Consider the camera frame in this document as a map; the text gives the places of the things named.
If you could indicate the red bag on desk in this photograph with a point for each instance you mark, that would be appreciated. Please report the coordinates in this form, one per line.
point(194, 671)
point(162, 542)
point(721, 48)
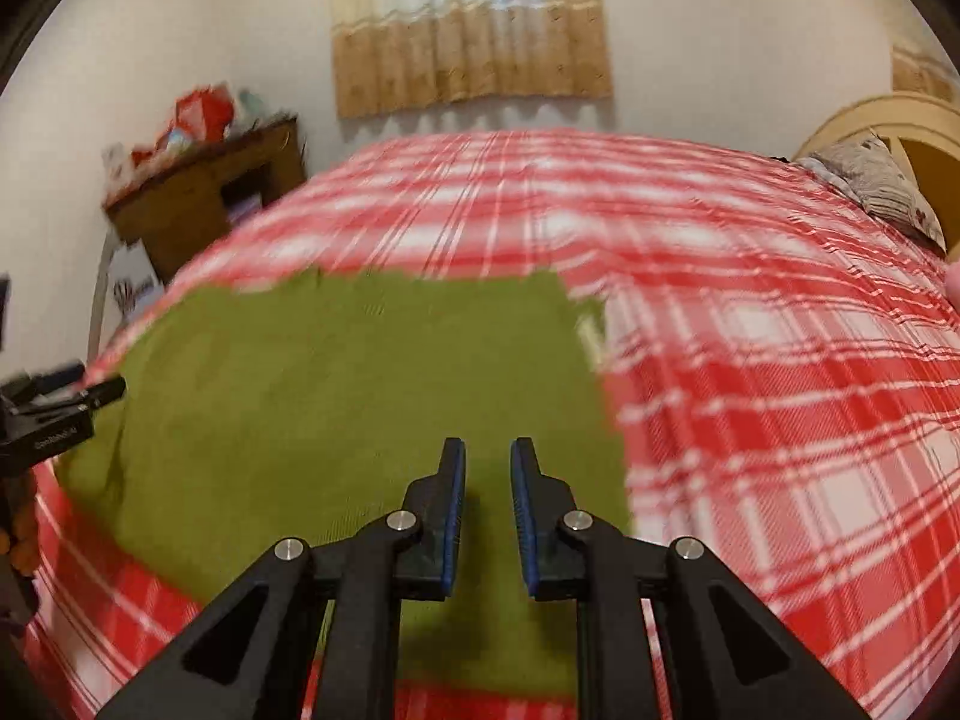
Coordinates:
point(201, 116)

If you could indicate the cream arched bed headboard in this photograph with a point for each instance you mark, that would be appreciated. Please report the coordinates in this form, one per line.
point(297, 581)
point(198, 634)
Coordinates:
point(922, 134)

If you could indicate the white printed bag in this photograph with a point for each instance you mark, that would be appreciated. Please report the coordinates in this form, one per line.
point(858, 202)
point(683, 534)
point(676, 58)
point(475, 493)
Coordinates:
point(132, 282)

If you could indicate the green striped knit sweater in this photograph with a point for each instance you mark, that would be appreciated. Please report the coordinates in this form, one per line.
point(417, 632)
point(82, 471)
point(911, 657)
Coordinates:
point(307, 409)

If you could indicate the person's left hand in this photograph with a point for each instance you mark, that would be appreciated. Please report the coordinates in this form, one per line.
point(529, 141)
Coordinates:
point(20, 532)

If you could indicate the beige patterned window curtain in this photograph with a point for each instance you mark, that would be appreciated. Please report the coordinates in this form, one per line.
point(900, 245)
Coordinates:
point(391, 55)

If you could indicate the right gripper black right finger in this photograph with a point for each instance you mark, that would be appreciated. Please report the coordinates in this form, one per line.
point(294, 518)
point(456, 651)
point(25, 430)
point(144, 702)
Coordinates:
point(663, 631)

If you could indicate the brown wooden desk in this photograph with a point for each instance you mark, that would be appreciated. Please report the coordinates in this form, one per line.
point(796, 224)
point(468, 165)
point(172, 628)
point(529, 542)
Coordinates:
point(181, 210)

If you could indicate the grey patterned pillow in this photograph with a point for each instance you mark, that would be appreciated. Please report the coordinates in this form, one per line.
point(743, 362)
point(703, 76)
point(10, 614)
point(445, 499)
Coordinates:
point(863, 169)

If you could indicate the beige curtain near headboard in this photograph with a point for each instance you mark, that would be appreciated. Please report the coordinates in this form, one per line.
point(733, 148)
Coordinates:
point(917, 69)

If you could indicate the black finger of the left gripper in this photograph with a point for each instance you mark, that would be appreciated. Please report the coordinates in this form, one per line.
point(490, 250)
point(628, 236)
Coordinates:
point(93, 398)
point(23, 388)

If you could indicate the red white plaid bedspread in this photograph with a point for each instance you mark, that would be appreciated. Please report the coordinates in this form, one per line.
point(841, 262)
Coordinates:
point(782, 369)

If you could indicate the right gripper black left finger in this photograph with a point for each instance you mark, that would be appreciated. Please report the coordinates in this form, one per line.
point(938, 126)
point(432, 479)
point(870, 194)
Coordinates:
point(312, 630)

